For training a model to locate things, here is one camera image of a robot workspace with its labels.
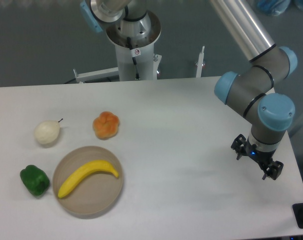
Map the beige round plate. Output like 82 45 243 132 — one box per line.
52 146 124 219

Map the green bell pepper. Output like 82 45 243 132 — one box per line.
19 165 50 197

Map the white metal post right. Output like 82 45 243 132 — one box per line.
195 45 206 78

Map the yellow banana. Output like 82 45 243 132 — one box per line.
57 159 120 200

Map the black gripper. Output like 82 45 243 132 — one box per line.
231 134 284 180

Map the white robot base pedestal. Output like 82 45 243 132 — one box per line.
106 10 161 82

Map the blue plastic bag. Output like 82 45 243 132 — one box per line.
252 0 303 17

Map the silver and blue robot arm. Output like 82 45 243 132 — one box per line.
79 0 298 180

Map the white pear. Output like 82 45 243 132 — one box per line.
33 118 63 145

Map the black cable on pedestal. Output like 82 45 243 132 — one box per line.
126 36 140 81

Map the orange bread roll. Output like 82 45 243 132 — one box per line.
92 111 120 139

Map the white metal bracket left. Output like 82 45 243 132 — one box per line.
73 67 119 83

